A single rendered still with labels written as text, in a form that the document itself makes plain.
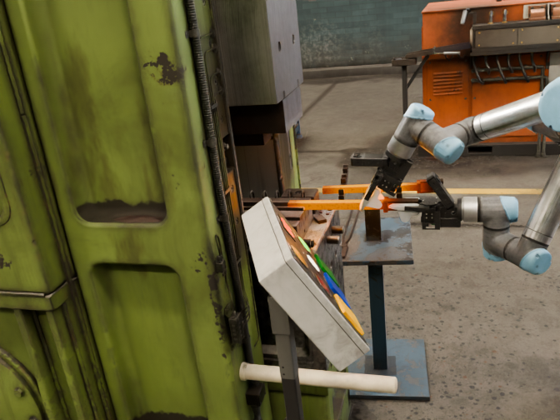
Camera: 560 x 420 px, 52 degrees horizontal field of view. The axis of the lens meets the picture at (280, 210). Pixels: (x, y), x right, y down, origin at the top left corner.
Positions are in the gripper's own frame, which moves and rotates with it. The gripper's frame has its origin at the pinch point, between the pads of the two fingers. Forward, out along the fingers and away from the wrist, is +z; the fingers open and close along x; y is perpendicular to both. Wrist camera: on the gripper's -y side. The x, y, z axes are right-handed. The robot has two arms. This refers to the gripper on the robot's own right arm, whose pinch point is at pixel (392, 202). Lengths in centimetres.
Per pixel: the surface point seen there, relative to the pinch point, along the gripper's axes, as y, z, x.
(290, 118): -29.6, 27.4, -6.6
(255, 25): -57, 31, -17
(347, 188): 8.0, 20.1, 33.1
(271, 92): -40, 29, -17
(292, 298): -11, 11, -74
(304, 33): 30, 214, 766
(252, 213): -18, 27, -48
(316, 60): 73, 199, 766
